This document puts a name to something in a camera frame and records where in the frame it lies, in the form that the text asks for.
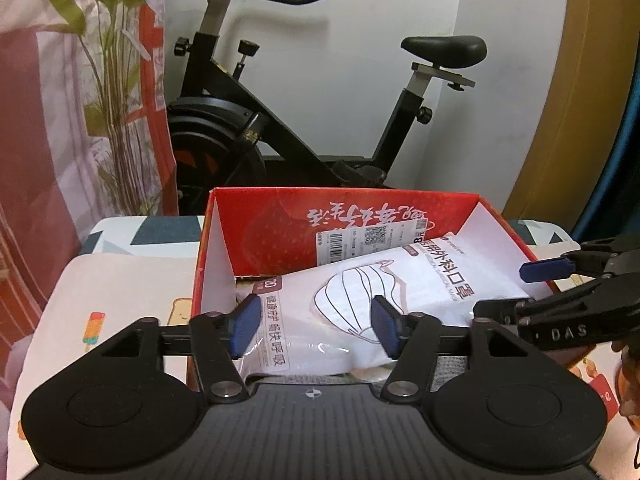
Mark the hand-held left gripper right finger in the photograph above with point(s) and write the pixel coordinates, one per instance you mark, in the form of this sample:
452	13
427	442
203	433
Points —
385	327

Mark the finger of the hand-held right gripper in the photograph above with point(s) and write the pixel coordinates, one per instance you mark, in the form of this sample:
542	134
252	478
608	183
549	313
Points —
500	309
542	270

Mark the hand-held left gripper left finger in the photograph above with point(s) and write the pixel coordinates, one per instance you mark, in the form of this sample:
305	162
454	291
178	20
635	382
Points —
245	325

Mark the white face mask packet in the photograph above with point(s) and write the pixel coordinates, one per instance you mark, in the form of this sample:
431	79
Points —
350	280

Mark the red cardboard box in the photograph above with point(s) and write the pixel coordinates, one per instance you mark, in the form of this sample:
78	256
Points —
260	220

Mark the person's right hand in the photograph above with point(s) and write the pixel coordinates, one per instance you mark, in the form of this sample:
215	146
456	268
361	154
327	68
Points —
629	380

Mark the grey knitted cloth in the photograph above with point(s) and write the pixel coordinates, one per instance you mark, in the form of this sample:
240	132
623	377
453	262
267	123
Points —
450	371

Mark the cream printed blanket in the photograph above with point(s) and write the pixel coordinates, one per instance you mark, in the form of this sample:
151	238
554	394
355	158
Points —
115	290

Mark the tan wooden door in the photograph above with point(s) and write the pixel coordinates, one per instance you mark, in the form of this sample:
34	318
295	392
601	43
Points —
575	85

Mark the black exercise bike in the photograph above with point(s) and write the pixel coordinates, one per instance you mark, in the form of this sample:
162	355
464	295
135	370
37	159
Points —
200	125

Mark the pink and white curtain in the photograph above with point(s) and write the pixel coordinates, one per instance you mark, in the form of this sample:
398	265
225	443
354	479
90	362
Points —
30	90

